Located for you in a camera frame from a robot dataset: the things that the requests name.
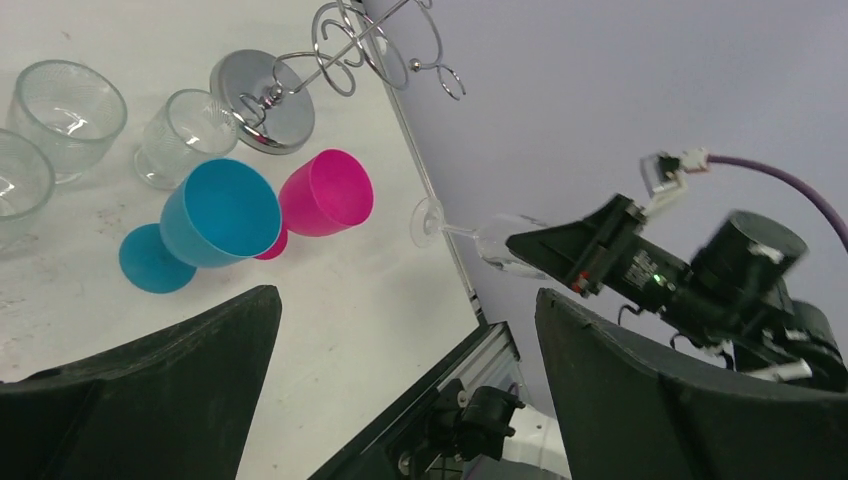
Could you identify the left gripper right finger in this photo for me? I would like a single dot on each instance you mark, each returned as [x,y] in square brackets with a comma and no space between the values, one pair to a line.
[631,408]

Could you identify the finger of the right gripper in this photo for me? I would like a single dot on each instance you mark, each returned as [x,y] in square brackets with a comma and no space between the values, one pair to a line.
[567,253]

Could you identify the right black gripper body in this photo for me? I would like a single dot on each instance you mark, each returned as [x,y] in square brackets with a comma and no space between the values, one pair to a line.
[618,257]

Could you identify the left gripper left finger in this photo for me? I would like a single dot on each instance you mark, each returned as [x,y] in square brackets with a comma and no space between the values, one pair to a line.
[174,404]

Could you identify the clear wine glass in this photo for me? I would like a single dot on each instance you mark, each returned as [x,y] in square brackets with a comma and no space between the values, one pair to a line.
[428,222]

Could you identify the blue wine glass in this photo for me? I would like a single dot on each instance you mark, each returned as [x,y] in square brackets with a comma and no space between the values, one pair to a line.
[222,213]

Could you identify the pink wine glass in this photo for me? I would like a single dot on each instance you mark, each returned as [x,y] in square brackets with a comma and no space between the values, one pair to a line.
[328,194]

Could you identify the clear etched glass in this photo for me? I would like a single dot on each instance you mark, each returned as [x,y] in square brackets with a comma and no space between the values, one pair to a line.
[72,113]
[27,185]
[190,128]

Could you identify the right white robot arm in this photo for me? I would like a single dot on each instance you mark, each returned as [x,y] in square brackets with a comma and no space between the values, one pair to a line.
[731,298]

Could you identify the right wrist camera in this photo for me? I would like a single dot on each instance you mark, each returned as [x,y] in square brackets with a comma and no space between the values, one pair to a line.
[664,177]

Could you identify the aluminium rail frame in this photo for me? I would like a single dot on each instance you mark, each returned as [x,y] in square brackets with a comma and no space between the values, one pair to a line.
[399,448]

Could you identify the chrome wire glass rack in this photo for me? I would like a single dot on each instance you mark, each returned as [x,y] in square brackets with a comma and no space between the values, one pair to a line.
[268,94]

